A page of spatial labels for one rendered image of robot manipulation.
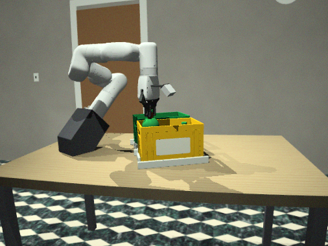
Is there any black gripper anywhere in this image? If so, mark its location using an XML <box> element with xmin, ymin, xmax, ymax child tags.
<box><xmin>138</xmin><ymin>75</ymin><xmax>159</xmax><ymax>117</ymax></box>

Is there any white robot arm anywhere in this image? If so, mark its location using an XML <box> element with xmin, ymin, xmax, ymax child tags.
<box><xmin>68</xmin><ymin>42</ymin><xmax>158</xmax><ymax>119</ymax></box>

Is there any yellow plastic crate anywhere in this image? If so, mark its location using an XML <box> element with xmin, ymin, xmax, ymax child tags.
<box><xmin>137</xmin><ymin>118</ymin><xmax>204</xmax><ymax>161</ymax></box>

